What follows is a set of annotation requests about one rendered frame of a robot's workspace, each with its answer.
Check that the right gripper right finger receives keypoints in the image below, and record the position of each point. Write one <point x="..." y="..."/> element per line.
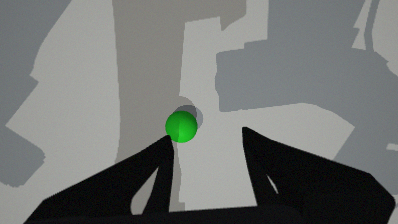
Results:
<point x="322" y="190"/>

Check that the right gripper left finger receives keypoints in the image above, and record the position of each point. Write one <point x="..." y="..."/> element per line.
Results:
<point x="110" y="191"/>

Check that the green ball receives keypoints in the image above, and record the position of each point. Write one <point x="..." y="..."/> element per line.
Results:
<point x="181" y="126"/>

